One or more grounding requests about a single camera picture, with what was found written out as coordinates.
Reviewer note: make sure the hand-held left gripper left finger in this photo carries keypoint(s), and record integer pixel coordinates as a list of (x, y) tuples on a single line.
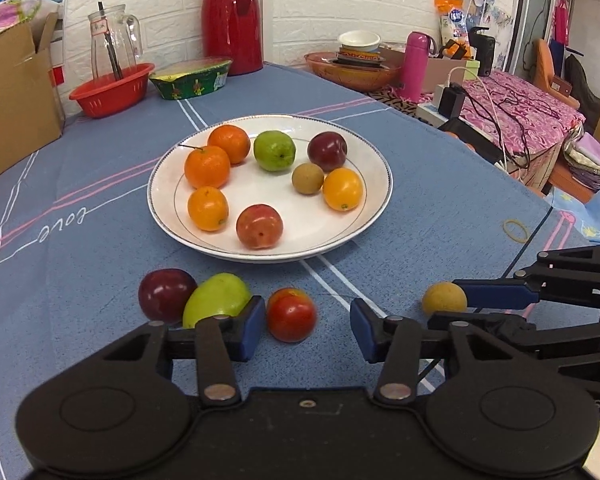
[(252, 327)]

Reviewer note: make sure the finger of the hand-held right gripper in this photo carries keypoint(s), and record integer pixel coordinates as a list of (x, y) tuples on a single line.
[(515, 327), (495, 294)]

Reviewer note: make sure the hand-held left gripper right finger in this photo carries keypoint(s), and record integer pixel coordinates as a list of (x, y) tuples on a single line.
[(362, 329)]

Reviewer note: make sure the red tomato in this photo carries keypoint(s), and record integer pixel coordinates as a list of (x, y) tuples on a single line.
[(291, 316)]

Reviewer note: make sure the elongated green fruit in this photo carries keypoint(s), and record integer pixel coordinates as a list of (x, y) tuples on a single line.
[(215, 297)]

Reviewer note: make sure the yellow-brown longan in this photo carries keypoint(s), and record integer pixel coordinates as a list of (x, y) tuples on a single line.
[(443, 300), (307, 178)]

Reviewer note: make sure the white plate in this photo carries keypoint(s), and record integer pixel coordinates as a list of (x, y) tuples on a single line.
[(280, 245)]

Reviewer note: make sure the dark red plum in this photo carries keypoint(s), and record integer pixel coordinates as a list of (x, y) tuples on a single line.
[(166, 294), (327, 151)]

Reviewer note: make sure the red apple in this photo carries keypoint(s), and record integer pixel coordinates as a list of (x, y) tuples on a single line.
[(259, 227)]

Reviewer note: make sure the yellow-orange citrus fruit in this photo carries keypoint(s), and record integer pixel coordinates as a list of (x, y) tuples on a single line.
[(343, 189)]

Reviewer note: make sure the orange tangerine with stem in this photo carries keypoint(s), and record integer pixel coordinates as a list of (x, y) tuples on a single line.
[(207, 167)]

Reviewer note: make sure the round green fruit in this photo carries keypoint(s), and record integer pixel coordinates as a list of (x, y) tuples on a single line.
[(274, 150)]

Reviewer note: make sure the yellow rubber band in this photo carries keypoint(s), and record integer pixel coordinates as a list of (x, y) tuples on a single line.
[(506, 232)]

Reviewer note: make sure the light blue cloth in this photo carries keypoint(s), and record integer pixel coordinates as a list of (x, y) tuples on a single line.
[(597, 212)]

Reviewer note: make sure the black flat device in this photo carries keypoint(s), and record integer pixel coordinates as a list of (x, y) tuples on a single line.
[(472, 135)]

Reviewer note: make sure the folded cloths stack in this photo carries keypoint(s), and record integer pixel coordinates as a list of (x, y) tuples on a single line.
[(592, 156)]

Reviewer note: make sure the pink floral cloth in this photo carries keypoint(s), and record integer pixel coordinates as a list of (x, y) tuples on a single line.
[(530, 105)]

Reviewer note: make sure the white power strip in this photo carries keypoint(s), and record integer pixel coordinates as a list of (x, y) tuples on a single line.
[(430, 112)]

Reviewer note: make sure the blue striped tablecloth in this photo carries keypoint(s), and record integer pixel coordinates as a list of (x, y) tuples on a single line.
[(80, 240)]

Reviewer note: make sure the black charger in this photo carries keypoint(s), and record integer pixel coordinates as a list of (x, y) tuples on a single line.
[(451, 101)]

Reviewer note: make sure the black patterned cloth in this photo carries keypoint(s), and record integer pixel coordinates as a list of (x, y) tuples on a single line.
[(395, 100)]

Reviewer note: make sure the orange chair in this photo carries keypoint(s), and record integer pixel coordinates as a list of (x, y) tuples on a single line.
[(550, 70)]

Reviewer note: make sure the small cardboard box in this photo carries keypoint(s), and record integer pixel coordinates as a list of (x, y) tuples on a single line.
[(442, 67)]

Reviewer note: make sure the pink thermos bottle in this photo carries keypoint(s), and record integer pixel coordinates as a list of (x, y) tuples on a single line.
[(415, 67)]

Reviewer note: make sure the black countertop appliance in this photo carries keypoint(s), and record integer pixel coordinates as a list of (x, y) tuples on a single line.
[(482, 52)]

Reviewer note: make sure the orange glass bowl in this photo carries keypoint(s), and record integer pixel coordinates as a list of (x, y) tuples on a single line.
[(352, 76)]

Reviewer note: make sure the green printed bowl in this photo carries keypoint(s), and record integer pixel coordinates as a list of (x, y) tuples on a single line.
[(192, 81)]

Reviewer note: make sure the red plastic basket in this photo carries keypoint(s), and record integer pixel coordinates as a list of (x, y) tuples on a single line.
[(112, 95)]

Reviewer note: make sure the stacked patterned bowls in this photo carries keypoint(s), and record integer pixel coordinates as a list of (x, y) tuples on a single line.
[(361, 57)]

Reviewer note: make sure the orange snack bag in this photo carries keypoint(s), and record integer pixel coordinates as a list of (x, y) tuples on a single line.
[(452, 20)]

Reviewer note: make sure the red thermos jug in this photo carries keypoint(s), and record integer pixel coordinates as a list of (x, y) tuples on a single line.
[(232, 17)]

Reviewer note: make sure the glass pitcher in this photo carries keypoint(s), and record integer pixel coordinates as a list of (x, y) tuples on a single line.
[(125, 42)]

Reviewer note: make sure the dark utensil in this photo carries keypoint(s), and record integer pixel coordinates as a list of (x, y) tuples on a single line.
[(111, 45)]

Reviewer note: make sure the floral printed cloth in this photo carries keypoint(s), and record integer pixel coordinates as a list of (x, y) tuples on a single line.
[(5, 15)]

